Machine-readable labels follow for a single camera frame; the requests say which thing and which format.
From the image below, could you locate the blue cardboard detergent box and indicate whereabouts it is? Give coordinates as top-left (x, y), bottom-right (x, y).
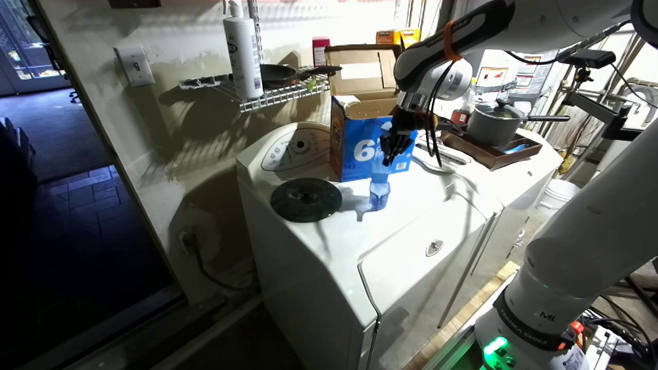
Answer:
top-left (326, 41), bottom-right (419, 182)

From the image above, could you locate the white wall outlet plate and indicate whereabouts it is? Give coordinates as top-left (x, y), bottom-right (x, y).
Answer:
top-left (113, 45), bottom-right (156, 88)

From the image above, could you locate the green lit device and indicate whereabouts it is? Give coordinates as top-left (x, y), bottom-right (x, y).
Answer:
top-left (479, 335), bottom-right (519, 370)

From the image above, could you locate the white washing machine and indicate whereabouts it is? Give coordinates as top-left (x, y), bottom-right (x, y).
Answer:
top-left (234, 118), bottom-right (499, 370)

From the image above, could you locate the pink container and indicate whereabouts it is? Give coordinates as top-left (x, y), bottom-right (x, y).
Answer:
top-left (311, 36), bottom-right (332, 70)

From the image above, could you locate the grey metal pot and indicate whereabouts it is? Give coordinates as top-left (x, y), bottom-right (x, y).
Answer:
top-left (465, 99), bottom-right (572, 150)

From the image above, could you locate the tall white bottle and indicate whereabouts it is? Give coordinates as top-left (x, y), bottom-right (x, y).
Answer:
top-left (223, 0), bottom-right (267, 103)

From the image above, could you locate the orange cable strap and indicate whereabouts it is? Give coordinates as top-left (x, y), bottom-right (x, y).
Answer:
top-left (441, 21), bottom-right (463, 66)

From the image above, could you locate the black frying pan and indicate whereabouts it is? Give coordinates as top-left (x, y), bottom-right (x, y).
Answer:
top-left (257, 62), bottom-right (344, 93)

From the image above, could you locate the dark green round lid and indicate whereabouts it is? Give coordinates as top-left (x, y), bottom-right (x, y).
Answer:
top-left (267, 175), bottom-right (344, 224)

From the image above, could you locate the black wall power cable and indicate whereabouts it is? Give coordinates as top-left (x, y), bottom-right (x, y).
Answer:
top-left (180, 227), bottom-right (257, 296)

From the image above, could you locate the dark translucent blue scoop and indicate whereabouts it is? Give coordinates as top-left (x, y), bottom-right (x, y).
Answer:
top-left (353, 182), bottom-right (394, 221)

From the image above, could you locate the yellow box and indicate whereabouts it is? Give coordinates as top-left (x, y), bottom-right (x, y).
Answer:
top-left (374, 26), bottom-right (422, 58)

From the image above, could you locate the brown wooden tray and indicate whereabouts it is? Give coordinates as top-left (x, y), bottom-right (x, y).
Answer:
top-left (441, 126), bottom-right (545, 173)

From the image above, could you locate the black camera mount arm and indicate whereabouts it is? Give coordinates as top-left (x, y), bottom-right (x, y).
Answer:
top-left (561, 88), bottom-right (651, 147)

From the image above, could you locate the wooden mounting board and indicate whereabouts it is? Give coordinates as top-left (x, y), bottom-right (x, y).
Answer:
top-left (404, 259), bottom-right (523, 370)

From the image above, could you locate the metal spoon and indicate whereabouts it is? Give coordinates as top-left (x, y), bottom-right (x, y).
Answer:
top-left (439, 144), bottom-right (472, 166)

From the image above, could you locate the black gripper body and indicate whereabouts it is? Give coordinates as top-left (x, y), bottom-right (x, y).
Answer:
top-left (389, 94), bottom-right (441, 139)

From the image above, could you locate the white plastic bucket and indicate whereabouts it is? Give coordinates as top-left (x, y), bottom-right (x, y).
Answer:
top-left (540, 176), bottom-right (587, 221)

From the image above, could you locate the white wire shelf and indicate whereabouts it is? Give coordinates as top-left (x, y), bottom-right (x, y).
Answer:
top-left (177, 70), bottom-right (333, 114)

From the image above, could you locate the light blue plastic scoop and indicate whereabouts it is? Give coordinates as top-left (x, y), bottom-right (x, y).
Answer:
top-left (369, 171), bottom-right (394, 208)

